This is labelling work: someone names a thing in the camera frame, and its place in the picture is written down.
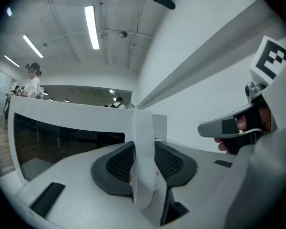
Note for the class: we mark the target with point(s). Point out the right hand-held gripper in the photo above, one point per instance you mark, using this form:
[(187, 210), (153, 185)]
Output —
[(212, 128)]

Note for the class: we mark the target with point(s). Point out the white ceiling conduit pipe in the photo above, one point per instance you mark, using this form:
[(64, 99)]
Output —
[(131, 47)]

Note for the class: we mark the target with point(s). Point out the grey table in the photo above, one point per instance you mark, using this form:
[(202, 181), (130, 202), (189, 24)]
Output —
[(9, 182)]

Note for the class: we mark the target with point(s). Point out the white microwave door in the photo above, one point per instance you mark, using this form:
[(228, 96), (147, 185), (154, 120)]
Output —
[(85, 113)]

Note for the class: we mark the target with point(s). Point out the person's right hand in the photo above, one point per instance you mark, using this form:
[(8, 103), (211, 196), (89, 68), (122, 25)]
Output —
[(222, 145)]

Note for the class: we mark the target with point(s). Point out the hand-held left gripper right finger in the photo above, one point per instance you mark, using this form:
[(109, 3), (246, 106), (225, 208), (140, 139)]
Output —
[(205, 187)]

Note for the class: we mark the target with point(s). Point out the ceiling strip lights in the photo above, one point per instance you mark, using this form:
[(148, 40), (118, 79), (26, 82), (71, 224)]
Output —
[(91, 27)]

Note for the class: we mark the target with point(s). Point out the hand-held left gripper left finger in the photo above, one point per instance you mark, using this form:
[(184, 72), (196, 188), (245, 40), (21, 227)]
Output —
[(81, 194)]

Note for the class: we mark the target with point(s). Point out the black head-worn camera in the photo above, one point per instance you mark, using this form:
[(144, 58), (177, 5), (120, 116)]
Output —
[(164, 0)]

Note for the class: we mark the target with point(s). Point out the ceiling dome sensor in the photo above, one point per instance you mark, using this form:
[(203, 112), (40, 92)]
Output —
[(123, 34)]

